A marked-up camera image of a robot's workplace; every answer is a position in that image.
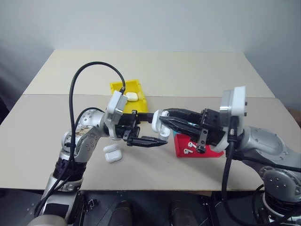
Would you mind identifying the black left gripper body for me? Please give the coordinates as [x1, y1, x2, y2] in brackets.
[114, 109, 142, 142]

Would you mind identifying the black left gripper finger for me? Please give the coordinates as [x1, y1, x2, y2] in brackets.
[137, 112, 155, 125]
[126, 135, 168, 148]

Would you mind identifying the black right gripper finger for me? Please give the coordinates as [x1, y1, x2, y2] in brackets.
[159, 116, 203, 141]
[162, 107, 206, 122]

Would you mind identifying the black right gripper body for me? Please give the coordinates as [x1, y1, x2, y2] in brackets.
[196, 108, 229, 153]

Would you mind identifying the yellow plastic bin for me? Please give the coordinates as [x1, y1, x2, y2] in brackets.
[110, 79, 149, 114]

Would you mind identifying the red tray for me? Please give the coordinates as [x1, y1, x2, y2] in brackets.
[173, 132, 225, 158]

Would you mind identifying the dark rounded shape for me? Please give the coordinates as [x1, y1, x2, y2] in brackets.
[114, 200, 133, 226]

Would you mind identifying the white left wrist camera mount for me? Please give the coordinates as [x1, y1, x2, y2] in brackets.
[104, 90, 129, 142]

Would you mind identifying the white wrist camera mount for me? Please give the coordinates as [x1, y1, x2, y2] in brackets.
[104, 90, 129, 142]
[210, 86, 248, 151]

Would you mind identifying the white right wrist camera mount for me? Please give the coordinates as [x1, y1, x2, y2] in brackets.
[210, 86, 248, 151]

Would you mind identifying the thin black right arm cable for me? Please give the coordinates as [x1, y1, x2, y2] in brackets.
[231, 152, 301, 173]

